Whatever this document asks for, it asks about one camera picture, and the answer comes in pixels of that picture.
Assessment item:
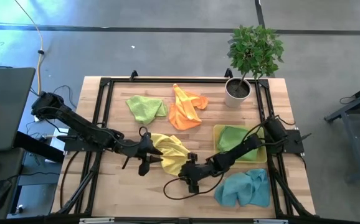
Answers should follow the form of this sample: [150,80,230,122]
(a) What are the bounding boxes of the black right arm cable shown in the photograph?
[163,172,226,200]

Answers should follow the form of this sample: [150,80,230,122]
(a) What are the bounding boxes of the silver metal bracket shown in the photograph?
[79,217,115,224]
[253,218,289,224]

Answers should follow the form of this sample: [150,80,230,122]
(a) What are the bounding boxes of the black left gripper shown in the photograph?
[117,133,164,177]

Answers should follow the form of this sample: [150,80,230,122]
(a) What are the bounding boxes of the black desk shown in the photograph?
[0,130,65,220]

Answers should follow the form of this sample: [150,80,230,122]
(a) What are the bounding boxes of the green microfiber towel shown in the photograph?
[125,95,169,126]
[216,125,260,162]

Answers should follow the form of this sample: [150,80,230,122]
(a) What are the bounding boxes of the black aluminium table frame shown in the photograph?
[51,76,317,218]

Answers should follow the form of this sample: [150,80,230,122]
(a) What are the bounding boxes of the blue microfiber towel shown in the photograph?
[214,169,271,208]

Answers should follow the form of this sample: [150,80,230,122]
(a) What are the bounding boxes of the potted plant in white pot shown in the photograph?
[224,24,285,109]

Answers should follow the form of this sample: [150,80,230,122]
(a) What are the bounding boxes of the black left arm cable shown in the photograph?
[38,105,151,147]

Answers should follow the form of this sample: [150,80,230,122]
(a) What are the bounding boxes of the yellow microfiber towel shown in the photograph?
[150,133,191,177]

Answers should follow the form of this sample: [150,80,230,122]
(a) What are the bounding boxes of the orange microfiber towel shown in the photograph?
[168,83,209,131]

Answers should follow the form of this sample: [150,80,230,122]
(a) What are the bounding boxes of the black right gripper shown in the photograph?
[179,152,223,194]

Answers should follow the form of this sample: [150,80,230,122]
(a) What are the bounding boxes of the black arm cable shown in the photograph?
[38,105,151,147]
[163,172,226,200]

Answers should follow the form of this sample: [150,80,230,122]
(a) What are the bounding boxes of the grey laptop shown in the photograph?
[0,67,37,152]

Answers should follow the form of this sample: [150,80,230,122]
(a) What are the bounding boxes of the yellow cable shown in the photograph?
[14,0,45,95]

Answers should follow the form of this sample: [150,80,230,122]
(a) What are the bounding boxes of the translucent yellow plastic bin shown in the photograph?
[212,124,268,164]

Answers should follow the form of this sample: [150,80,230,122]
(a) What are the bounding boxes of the dark metal cart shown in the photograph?
[324,79,360,184]

